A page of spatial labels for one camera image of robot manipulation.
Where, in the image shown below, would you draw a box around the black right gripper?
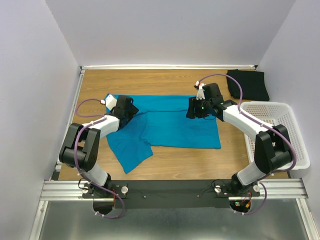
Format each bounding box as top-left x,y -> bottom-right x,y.
185,96 -> 212,119

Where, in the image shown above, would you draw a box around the aluminium front rail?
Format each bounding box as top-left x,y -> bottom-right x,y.
40,178 -> 308,201

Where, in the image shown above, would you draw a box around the aluminium rail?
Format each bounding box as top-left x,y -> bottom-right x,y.
80,64 -> 257,70
40,178 -> 308,201
50,67 -> 85,181

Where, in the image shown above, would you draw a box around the aluminium back rail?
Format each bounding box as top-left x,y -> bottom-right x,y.
80,64 -> 257,70

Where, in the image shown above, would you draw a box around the white plastic basket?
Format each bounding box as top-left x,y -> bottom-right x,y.
241,101 -> 310,170

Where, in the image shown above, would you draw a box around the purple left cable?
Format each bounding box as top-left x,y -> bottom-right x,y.
74,98 -> 126,219

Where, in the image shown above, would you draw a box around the folded black t shirt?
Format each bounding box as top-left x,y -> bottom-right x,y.
227,69 -> 270,102

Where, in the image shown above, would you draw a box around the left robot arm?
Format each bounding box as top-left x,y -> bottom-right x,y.
58,94 -> 139,198

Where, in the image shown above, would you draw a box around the aluminium left rail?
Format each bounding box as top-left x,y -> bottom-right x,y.
50,67 -> 85,181

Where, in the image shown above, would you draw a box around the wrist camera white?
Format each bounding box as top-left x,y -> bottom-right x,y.
100,94 -> 117,111
194,80 -> 205,100

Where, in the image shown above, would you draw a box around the blue t shirt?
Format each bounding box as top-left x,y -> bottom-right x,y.
106,95 -> 221,174

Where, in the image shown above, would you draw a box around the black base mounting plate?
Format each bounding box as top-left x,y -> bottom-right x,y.
82,179 -> 260,214

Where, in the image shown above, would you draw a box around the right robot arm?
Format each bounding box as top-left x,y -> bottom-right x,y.
186,82 -> 297,196

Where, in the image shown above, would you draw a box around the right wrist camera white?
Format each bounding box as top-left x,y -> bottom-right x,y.
194,80 -> 205,100

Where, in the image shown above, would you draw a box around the purple cable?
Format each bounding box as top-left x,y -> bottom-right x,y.
197,73 -> 298,216
74,98 -> 126,219

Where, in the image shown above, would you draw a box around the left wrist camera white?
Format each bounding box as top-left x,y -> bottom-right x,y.
100,94 -> 117,111

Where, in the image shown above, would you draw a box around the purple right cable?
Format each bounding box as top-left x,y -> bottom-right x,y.
197,73 -> 298,216

